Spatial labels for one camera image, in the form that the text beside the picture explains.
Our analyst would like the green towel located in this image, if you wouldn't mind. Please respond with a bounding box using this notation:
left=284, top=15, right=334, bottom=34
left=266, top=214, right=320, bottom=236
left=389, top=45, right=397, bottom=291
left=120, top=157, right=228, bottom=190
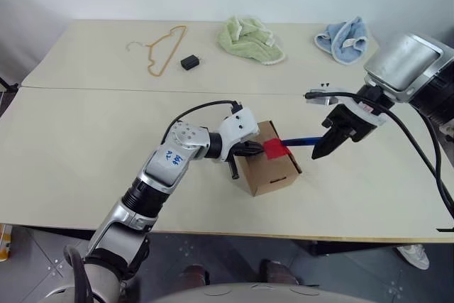
left=216, top=15, right=286, bottom=66

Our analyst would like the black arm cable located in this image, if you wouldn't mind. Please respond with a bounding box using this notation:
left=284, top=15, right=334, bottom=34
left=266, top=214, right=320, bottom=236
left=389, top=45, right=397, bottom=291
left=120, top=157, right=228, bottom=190
left=160, top=99, right=245, bottom=144
left=420, top=109, right=454, bottom=208

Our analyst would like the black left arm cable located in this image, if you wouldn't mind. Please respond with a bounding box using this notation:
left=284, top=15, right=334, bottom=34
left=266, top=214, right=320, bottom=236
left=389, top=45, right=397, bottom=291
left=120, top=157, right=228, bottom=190
left=160, top=99, right=245, bottom=144

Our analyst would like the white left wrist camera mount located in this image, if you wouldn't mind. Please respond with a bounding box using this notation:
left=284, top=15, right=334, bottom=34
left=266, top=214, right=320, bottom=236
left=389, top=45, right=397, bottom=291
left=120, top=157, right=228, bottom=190
left=218, top=106, right=260, bottom=162

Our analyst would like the black power adapter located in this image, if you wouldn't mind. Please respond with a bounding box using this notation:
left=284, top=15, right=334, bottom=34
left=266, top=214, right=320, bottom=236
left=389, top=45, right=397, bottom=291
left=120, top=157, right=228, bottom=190
left=179, top=54, right=204, bottom=70

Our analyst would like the thick black torso cable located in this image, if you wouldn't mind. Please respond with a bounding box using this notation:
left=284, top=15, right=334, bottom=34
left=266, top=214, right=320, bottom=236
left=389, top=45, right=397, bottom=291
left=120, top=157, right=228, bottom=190
left=63, top=245, right=94, bottom=303

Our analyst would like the black stand leg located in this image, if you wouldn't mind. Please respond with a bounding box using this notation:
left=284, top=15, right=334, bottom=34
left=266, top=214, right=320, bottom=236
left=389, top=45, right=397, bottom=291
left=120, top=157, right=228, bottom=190
left=0, top=75, right=19, bottom=93

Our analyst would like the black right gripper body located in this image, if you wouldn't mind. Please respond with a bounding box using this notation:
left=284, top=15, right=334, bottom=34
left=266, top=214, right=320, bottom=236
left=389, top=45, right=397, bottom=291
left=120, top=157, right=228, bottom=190
left=321, top=103, right=377, bottom=143

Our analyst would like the dark rounded shape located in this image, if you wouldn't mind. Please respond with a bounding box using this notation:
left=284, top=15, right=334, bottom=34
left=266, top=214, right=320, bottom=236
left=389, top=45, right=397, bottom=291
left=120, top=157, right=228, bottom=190
left=260, top=258, right=301, bottom=286
left=178, top=263, right=211, bottom=287

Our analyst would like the orange wire clothes hanger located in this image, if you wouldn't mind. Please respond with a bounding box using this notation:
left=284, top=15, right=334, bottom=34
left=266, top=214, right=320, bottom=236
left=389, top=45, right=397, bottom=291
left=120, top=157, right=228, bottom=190
left=126, top=25, right=188, bottom=78

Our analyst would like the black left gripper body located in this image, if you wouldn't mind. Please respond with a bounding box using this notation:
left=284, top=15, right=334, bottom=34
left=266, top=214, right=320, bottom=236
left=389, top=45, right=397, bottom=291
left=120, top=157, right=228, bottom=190
left=226, top=141, right=251, bottom=180

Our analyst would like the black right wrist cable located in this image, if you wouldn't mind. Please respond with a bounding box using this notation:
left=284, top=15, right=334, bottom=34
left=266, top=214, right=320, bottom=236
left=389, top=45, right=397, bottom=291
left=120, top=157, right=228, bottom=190
left=304, top=90, right=454, bottom=219

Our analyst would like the white shoe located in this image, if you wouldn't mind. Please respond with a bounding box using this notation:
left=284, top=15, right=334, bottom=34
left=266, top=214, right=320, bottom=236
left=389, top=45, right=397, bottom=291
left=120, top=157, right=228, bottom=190
left=395, top=244, right=430, bottom=270

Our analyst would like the blue towel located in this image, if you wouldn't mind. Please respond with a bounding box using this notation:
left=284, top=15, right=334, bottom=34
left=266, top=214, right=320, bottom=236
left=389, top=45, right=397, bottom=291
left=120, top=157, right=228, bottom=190
left=314, top=16, right=370, bottom=65

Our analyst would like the brown cardboard box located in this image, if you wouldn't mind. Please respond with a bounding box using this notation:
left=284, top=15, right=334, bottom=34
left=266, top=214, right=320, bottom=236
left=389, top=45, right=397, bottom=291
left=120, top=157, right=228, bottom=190
left=236, top=120, right=303, bottom=197

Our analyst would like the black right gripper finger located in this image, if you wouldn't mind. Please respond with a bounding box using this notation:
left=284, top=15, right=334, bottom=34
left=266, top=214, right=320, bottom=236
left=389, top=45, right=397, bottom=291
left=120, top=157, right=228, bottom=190
left=311, top=128, right=341, bottom=160
left=314, top=132, right=351, bottom=160

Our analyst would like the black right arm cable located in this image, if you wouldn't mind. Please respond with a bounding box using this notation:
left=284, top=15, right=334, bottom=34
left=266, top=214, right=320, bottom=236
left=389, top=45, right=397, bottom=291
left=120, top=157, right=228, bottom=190
left=420, top=109, right=454, bottom=208

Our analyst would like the red tape patch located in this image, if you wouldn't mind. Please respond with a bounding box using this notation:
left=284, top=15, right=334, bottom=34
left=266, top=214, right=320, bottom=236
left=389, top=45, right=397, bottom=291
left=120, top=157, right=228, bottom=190
left=262, top=138, right=292, bottom=160

